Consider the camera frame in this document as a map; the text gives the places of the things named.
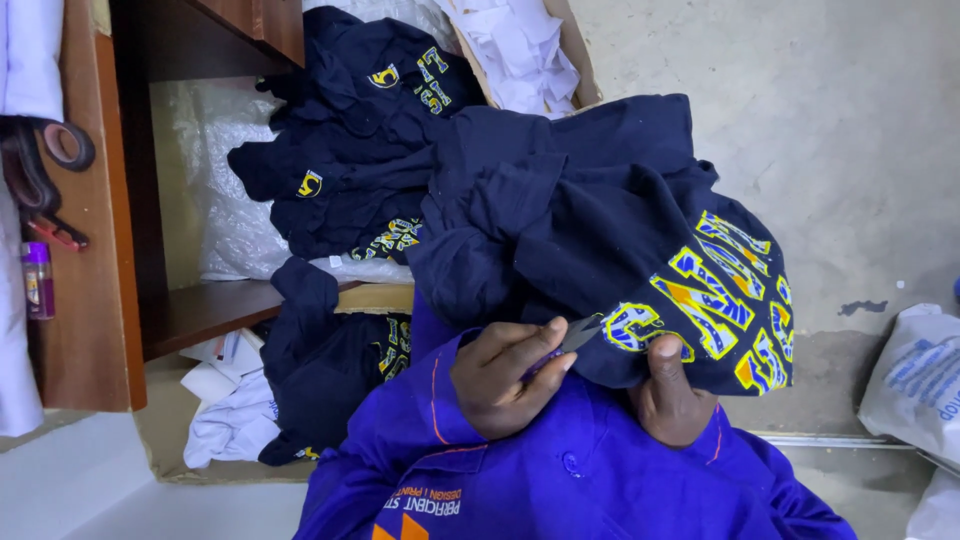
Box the person's left hand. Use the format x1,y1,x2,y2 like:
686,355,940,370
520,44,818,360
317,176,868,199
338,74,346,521
450,315,579,442

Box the person's right hand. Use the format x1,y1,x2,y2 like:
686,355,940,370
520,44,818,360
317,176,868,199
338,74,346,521
628,335,720,450

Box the grey thread snips purple handle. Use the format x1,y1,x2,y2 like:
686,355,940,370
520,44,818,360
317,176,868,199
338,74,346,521
525,313,607,376

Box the navy shirt large yellow lettering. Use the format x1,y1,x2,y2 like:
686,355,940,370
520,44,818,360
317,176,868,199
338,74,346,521
405,93,795,397

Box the blue work coat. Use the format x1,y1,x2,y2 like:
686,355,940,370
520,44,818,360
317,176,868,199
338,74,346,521
292,292,860,540

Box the crumpled navy shirt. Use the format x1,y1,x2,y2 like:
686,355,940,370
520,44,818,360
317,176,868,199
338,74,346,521
257,257,412,468

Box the navy shirt with yellow badge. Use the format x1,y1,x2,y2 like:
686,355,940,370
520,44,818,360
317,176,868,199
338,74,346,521
227,112,451,265
255,6,489,151

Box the white plastic bag blue print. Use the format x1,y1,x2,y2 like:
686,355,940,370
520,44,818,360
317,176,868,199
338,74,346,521
857,303,960,470

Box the white garment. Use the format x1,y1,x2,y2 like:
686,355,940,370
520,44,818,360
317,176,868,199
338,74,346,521
182,367,282,470

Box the white papers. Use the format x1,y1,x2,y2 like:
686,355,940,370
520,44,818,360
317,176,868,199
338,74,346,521
180,327,265,402

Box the plain white plastic bag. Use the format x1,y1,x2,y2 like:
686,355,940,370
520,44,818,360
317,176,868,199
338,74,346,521
903,468,960,540

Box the clear bubble wrap sheet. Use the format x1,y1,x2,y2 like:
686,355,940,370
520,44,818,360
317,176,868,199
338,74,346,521
171,0,459,285

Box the brown cardboard box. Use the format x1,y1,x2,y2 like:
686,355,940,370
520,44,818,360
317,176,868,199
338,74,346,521
435,0,603,120

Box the heap of white paper scraps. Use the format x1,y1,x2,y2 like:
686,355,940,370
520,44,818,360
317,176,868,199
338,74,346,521
450,0,582,117

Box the brown wooden desk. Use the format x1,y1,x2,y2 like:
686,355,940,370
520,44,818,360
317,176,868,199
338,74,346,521
30,0,415,412

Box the small purple bottle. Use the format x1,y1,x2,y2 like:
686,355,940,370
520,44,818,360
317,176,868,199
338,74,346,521
20,241,56,322

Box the black tape roll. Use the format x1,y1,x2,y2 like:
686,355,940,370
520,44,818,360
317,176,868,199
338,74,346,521
37,120,96,174

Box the black and red scissors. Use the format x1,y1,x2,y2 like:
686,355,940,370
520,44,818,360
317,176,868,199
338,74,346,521
0,116,91,252

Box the white cloth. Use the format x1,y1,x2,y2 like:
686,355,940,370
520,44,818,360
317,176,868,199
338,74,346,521
0,0,66,438

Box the metal floor rail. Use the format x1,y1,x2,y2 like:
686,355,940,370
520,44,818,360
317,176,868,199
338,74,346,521
750,431,960,477

